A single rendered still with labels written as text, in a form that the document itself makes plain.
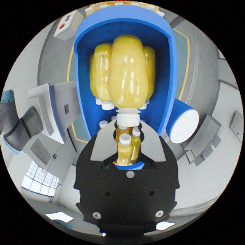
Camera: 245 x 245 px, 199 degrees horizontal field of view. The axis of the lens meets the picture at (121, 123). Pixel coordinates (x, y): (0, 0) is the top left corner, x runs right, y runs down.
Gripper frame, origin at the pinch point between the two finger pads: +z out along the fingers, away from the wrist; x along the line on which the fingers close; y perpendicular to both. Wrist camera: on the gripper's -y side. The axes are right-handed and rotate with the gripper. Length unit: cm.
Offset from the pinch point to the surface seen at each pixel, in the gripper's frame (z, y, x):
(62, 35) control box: 15, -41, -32
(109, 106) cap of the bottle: 8.4, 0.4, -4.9
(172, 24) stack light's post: 29, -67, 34
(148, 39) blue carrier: 10.6, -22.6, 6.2
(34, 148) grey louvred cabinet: -2, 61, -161
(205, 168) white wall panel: -17, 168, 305
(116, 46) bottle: 2.6, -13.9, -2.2
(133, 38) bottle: 3.1, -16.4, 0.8
